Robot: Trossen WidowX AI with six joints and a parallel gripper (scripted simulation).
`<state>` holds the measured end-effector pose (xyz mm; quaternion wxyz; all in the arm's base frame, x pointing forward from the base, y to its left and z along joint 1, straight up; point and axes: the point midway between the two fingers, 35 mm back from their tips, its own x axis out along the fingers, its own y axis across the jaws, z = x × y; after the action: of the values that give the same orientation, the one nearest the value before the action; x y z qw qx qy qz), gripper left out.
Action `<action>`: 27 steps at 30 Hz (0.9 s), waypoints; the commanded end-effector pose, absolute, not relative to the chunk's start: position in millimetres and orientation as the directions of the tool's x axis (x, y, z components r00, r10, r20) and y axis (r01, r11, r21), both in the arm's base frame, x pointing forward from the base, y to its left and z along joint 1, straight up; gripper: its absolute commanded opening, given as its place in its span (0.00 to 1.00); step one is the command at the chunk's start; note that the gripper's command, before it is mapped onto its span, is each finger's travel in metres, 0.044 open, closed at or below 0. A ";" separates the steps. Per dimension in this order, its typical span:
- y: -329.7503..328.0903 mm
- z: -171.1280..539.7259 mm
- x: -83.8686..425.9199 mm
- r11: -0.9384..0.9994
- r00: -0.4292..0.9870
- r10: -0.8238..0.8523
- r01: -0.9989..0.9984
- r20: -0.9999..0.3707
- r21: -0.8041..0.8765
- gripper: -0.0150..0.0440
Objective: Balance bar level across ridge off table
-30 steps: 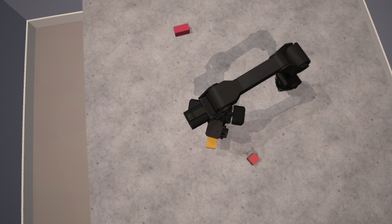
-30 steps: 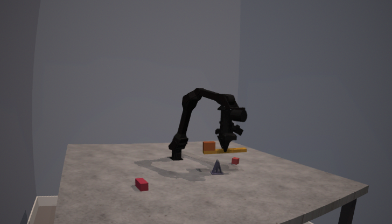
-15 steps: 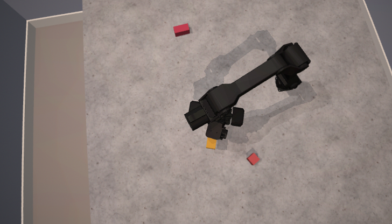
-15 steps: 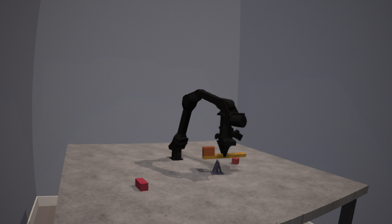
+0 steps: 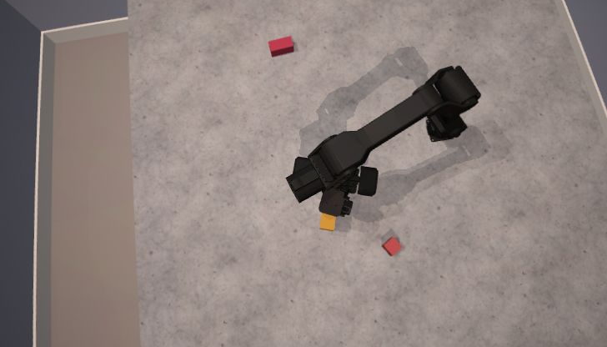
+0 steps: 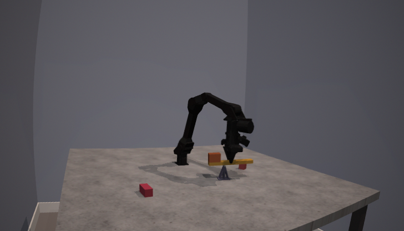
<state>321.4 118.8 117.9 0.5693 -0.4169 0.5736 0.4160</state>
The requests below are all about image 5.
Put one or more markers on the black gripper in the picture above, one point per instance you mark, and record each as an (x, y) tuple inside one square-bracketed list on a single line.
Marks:
[(367, 181)]

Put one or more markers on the red rectangular block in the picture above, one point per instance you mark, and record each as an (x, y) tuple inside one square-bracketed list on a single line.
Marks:
[(392, 246), (281, 46)]

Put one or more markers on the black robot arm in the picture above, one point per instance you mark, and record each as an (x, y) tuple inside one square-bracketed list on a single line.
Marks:
[(336, 159)]

